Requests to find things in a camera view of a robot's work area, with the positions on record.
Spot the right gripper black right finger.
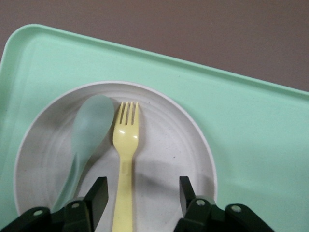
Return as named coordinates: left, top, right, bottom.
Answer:
left=173, top=176, right=309, bottom=232

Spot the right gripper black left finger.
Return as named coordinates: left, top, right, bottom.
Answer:
left=0, top=176, right=109, bottom=232

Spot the round beige plate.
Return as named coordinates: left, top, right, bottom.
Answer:
left=13, top=81, right=218, bottom=232

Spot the yellow plastic fork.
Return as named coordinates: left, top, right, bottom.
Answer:
left=111, top=101, right=140, bottom=232

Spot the grey-green plastic spoon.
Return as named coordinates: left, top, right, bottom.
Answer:
left=50, top=94, right=114, bottom=213

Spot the light green rectangular tray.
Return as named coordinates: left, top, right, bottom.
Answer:
left=0, top=23, right=309, bottom=232

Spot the brown table cover mat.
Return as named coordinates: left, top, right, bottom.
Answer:
left=0, top=0, right=309, bottom=94

